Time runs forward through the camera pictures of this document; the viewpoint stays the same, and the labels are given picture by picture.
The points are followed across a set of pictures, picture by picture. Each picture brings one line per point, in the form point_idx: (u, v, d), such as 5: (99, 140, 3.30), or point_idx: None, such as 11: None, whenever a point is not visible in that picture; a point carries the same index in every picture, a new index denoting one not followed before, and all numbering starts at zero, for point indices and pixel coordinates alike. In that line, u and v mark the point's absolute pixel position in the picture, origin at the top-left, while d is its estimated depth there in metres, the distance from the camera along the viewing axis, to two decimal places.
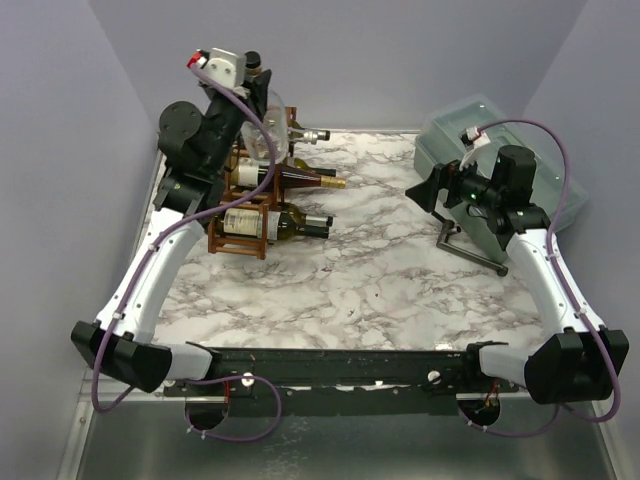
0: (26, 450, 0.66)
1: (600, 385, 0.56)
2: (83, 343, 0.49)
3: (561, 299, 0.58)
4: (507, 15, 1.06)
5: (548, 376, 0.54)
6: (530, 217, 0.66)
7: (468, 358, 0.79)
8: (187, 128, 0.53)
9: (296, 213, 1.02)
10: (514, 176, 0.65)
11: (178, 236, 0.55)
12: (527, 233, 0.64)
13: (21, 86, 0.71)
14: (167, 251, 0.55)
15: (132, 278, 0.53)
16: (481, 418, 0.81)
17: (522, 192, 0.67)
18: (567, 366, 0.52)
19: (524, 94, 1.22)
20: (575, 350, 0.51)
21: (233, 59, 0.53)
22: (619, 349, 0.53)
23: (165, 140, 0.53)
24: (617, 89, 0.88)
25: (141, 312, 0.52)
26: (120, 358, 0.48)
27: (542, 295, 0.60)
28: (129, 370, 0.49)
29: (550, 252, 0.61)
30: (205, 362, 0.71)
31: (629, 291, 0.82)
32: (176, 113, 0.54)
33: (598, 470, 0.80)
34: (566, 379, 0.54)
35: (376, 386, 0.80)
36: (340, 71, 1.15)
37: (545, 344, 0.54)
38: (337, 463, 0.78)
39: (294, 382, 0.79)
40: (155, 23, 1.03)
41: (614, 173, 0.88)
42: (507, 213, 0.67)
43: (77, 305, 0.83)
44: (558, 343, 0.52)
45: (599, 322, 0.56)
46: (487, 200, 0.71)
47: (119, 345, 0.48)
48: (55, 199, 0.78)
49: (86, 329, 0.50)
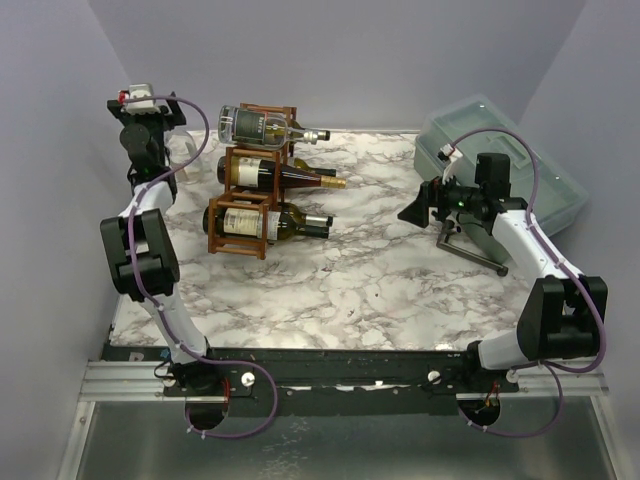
0: (26, 447, 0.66)
1: (589, 342, 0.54)
2: (113, 227, 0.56)
3: (543, 257, 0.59)
4: (508, 15, 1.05)
5: (539, 329, 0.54)
6: (512, 203, 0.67)
7: (468, 357, 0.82)
8: (141, 139, 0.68)
9: (296, 213, 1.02)
10: (491, 169, 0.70)
11: (160, 185, 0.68)
12: (509, 212, 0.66)
13: (20, 88, 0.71)
14: (156, 190, 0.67)
15: (138, 196, 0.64)
16: (480, 418, 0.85)
17: (502, 185, 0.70)
18: (550, 311, 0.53)
19: (523, 95, 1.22)
20: (558, 292, 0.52)
21: (145, 87, 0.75)
22: (599, 295, 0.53)
23: (133, 150, 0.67)
24: (616, 89, 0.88)
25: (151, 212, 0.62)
26: (146, 224, 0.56)
27: (527, 258, 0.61)
28: (156, 240, 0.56)
29: (528, 223, 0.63)
30: (200, 346, 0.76)
31: (630, 291, 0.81)
32: (130, 132, 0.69)
33: (598, 470, 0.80)
34: (553, 328, 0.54)
35: (377, 386, 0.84)
36: (341, 72, 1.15)
37: (530, 296, 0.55)
38: (337, 464, 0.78)
39: (295, 382, 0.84)
40: (155, 24, 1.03)
41: (615, 173, 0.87)
42: (491, 201, 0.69)
43: (77, 304, 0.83)
44: (541, 286, 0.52)
45: (579, 272, 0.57)
46: (473, 205, 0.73)
47: (143, 214, 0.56)
48: (55, 199, 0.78)
49: (112, 219, 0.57)
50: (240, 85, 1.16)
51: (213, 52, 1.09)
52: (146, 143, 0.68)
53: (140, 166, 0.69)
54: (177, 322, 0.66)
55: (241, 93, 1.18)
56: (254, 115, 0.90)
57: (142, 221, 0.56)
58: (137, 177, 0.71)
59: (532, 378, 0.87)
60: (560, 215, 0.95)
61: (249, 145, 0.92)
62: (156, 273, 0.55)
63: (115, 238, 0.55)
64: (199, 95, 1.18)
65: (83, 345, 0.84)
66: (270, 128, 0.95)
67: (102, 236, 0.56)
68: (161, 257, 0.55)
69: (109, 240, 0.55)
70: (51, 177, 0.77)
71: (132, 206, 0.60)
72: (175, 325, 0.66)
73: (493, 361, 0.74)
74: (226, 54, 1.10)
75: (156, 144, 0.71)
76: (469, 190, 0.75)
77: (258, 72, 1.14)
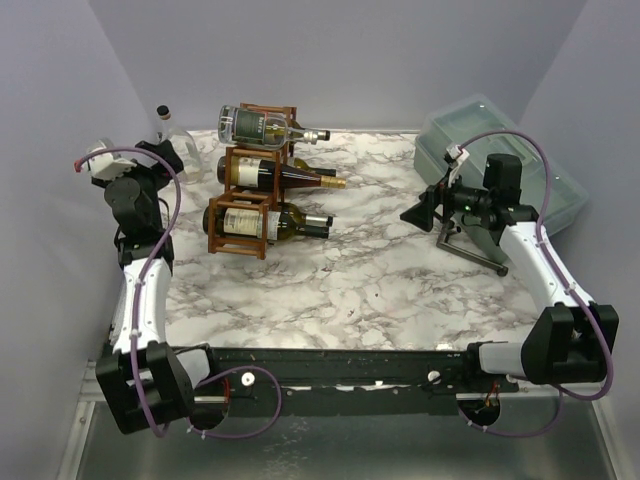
0: (26, 448, 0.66)
1: (595, 367, 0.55)
2: (112, 375, 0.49)
3: (553, 280, 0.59)
4: (508, 14, 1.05)
5: (545, 356, 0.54)
6: (521, 213, 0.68)
7: (468, 358, 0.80)
8: (130, 195, 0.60)
9: (296, 213, 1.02)
10: (501, 174, 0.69)
11: (156, 269, 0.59)
12: (518, 225, 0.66)
13: (20, 89, 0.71)
14: (152, 282, 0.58)
15: (135, 308, 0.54)
16: (480, 418, 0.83)
17: (511, 192, 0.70)
18: (560, 341, 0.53)
19: (523, 95, 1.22)
20: (568, 322, 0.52)
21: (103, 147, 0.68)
22: (609, 325, 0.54)
23: (117, 209, 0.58)
24: (617, 89, 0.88)
25: (154, 327, 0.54)
26: (151, 367, 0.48)
27: (536, 279, 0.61)
28: (166, 382, 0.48)
29: (539, 239, 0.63)
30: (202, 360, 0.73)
31: (630, 292, 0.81)
32: (116, 188, 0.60)
33: (598, 471, 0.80)
34: (560, 358, 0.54)
35: (377, 386, 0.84)
36: (340, 72, 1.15)
37: (536, 324, 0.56)
38: (337, 464, 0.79)
39: (295, 382, 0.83)
40: (155, 25, 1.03)
41: (614, 173, 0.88)
42: (499, 209, 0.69)
43: (77, 305, 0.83)
44: (550, 316, 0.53)
45: (589, 298, 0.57)
46: (480, 208, 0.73)
47: (147, 355, 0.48)
48: (57, 201, 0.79)
49: (109, 363, 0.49)
50: (240, 85, 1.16)
51: (213, 52, 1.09)
52: (134, 200, 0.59)
53: (128, 226, 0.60)
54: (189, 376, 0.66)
55: (240, 93, 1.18)
56: (254, 115, 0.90)
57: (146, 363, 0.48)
58: (126, 242, 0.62)
59: None
60: (560, 215, 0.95)
61: (249, 145, 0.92)
62: (171, 412, 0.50)
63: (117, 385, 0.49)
64: (199, 95, 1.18)
65: (83, 346, 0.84)
66: (270, 128, 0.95)
67: (102, 386, 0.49)
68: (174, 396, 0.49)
69: (111, 389, 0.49)
70: (51, 178, 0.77)
71: (131, 336, 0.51)
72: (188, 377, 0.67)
73: (494, 361, 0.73)
74: (226, 54, 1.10)
75: (145, 200, 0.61)
76: (476, 193, 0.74)
77: (257, 72, 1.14)
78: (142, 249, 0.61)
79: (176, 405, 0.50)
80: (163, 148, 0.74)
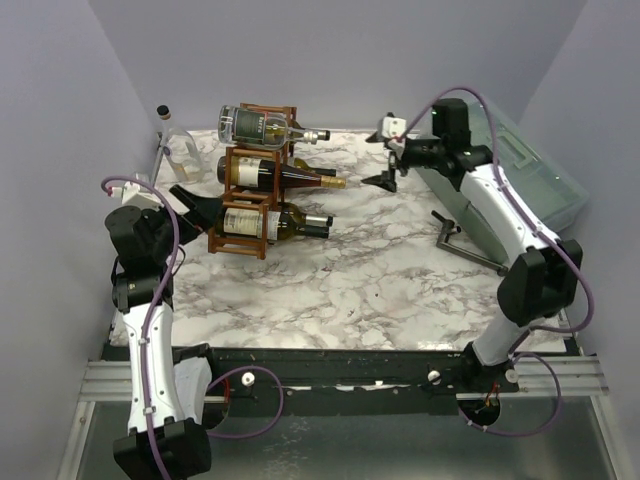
0: (27, 448, 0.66)
1: (565, 294, 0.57)
2: (131, 454, 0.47)
3: (520, 223, 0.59)
4: (508, 15, 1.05)
5: (523, 298, 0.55)
6: (476, 154, 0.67)
7: (468, 363, 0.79)
8: (132, 219, 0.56)
9: (296, 213, 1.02)
10: (451, 119, 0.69)
11: (159, 320, 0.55)
12: (476, 169, 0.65)
13: (20, 89, 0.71)
14: (157, 338, 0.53)
15: (143, 377, 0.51)
16: (481, 418, 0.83)
17: (463, 135, 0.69)
18: (535, 282, 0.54)
19: (524, 95, 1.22)
20: (541, 263, 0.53)
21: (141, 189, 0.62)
22: (576, 256, 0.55)
23: (115, 232, 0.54)
24: (617, 89, 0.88)
25: (167, 397, 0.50)
26: (172, 445, 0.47)
27: (502, 223, 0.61)
28: (186, 451, 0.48)
29: (500, 183, 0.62)
30: (207, 368, 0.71)
31: (630, 292, 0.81)
32: (120, 213, 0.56)
33: (598, 471, 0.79)
34: (537, 297, 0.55)
35: (377, 386, 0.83)
36: (341, 72, 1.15)
37: (511, 269, 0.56)
38: (337, 463, 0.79)
39: (295, 382, 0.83)
40: (155, 24, 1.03)
41: (614, 174, 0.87)
42: (455, 155, 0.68)
43: (77, 306, 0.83)
44: (524, 261, 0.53)
45: (555, 235, 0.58)
46: (436, 158, 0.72)
47: (166, 432, 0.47)
48: (58, 202, 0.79)
49: (127, 442, 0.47)
50: (240, 85, 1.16)
51: (212, 52, 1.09)
52: (135, 224, 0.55)
53: (126, 253, 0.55)
54: (200, 392, 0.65)
55: (241, 93, 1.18)
56: (253, 115, 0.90)
57: (166, 439, 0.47)
58: (123, 276, 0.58)
59: (533, 378, 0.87)
60: (559, 216, 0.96)
61: (249, 144, 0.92)
62: (189, 470, 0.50)
63: (138, 462, 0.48)
64: (199, 94, 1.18)
65: (83, 346, 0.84)
66: (270, 128, 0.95)
67: (121, 464, 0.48)
68: (195, 461, 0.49)
69: (129, 466, 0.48)
70: (51, 179, 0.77)
71: (146, 414, 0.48)
72: (200, 392, 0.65)
73: (485, 347, 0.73)
74: (225, 54, 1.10)
75: (148, 228, 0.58)
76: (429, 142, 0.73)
77: (257, 72, 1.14)
78: (140, 285, 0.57)
79: (196, 465, 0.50)
80: (203, 202, 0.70)
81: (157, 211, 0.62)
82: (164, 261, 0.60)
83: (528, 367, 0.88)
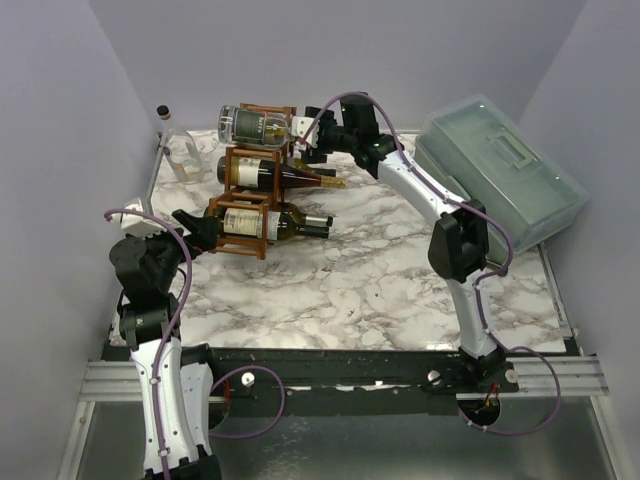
0: (27, 448, 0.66)
1: (482, 245, 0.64)
2: None
3: (431, 195, 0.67)
4: (508, 15, 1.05)
5: (448, 256, 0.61)
6: (386, 145, 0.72)
7: (469, 368, 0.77)
8: (137, 253, 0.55)
9: (296, 213, 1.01)
10: (360, 116, 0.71)
11: (169, 358, 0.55)
12: (387, 158, 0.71)
13: (19, 90, 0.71)
14: (168, 377, 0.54)
15: (157, 417, 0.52)
16: (481, 418, 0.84)
17: (373, 128, 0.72)
18: (456, 241, 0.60)
19: (524, 95, 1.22)
20: (455, 223, 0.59)
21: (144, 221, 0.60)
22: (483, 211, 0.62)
23: (122, 267, 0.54)
24: (616, 90, 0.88)
25: (181, 436, 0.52)
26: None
27: (418, 200, 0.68)
28: None
29: (409, 165, 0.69)
30: (207, 377, 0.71)
31: (628, 292, 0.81)
32: (123, 245, 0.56)
33: (597, 471, 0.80)
34: (460, 254, 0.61)
35: (377, 386, 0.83)
36: (340, 72, 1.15)
37: (432, 235, 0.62)
38: (337, 463, 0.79)
39: (295, 382, 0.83)
40: (155, 25, 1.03)
41: (614, 174, 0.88)
42: (367, 149, 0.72)
43: (76, 306, 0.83)
44: (440, 226, 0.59)
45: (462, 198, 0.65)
46: (347, 145, 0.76)
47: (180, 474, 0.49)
48: (58, 203, 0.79)
49: None
50: (240, 85, 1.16)
51: (212, 52, 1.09)
52: (141, 258, 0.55)
53: (132, 288, 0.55)
54: (205, 403, 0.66)
55: (240, 93, 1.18)
56: (254, 115, 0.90)
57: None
58: (129, 309, 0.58)
59: (532, 378, 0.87)
60: (561, 215, 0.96)
61: (249, 144, 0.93)
62: None
63: None
64: (199, 94, 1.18)
65: (83, 347, 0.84)
66: (270, 128, 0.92)
67: None
68: None
69: None
70: (51, 180, 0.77)
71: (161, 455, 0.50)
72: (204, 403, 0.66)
73: (468, 338, 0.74)
74: (225, 54, 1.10)
75: (152, 259, 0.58)
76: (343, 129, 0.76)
77: (257, 72, 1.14)
78: (146, 318, 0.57)
79: None
80: (202, 223, 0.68)
81: (160, 239, 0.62)
82: (169, 291, 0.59)
83: (528, 368, 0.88)
